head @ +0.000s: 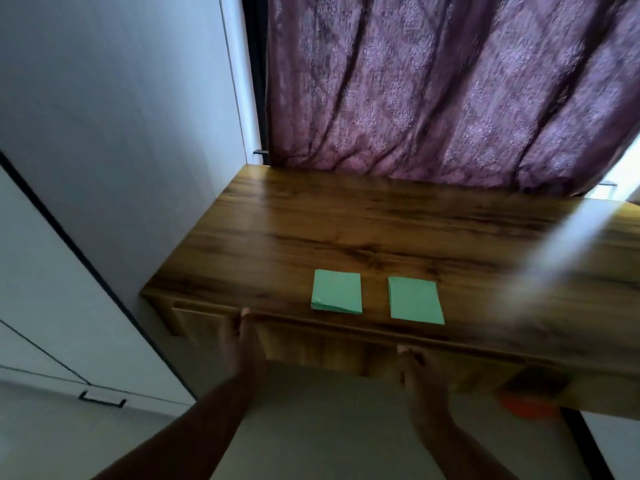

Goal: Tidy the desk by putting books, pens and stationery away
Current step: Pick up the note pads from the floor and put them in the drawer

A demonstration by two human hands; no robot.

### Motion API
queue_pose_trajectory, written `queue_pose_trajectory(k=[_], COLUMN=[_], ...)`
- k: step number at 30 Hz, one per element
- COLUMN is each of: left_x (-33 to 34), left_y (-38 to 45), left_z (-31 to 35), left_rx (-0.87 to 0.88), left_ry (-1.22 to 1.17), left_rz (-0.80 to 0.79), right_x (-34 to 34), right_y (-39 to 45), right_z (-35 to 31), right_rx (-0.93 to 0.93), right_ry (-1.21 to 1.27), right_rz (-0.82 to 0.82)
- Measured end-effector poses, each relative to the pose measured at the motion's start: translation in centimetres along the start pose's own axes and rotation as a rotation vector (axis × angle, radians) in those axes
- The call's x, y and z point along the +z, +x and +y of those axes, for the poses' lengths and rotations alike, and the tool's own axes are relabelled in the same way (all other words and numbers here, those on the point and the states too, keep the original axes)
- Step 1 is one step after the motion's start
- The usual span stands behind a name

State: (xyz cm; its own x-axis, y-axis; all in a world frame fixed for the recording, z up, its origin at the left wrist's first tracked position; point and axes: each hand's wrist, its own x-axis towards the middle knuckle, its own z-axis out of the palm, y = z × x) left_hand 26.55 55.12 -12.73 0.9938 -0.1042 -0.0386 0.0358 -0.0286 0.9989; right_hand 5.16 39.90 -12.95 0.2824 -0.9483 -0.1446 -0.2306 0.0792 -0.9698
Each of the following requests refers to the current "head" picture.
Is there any person's right forearm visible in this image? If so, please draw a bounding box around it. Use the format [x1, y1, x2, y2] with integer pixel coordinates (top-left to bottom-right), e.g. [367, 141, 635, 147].
[412, 409, 521, 480]

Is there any person's left forearm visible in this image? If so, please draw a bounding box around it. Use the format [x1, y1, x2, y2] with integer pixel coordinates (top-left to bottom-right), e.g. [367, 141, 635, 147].
[92, 374, 261, 480]

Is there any purple patterned curtain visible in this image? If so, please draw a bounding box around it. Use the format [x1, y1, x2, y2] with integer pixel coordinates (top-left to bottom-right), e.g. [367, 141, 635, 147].
[265, 0, 640, 195]

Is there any person's right hand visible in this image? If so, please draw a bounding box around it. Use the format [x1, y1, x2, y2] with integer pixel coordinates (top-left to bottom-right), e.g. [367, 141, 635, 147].
[396, 344, 455, 431]

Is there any green sticky note pad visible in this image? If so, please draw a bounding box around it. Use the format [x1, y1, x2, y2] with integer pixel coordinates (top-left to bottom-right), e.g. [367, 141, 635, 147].
[387, 276, 446, 326]
[310, 269, 363, 315]

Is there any wooden drawer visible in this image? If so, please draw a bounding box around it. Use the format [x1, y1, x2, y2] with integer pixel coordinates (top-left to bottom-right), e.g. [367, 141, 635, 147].
[172, 302, 526, 395]
[499, 364, 640, 421]

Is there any black cabinet handle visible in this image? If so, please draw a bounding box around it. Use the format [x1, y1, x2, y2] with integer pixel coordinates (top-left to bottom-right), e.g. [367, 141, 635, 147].
[78, 390, 127, 409]

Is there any white low cabinet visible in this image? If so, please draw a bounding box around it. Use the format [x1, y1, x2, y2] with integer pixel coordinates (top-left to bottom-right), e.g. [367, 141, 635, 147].
[0, 152, 199, 411]

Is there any black baseboard strip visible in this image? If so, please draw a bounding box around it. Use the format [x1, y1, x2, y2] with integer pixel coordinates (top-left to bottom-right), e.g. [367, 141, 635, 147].
[562, 408, 615, 480]

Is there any person's left hand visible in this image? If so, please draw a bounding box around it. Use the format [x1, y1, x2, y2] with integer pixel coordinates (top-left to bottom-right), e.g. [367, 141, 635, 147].
[217, 307, 269, 391]

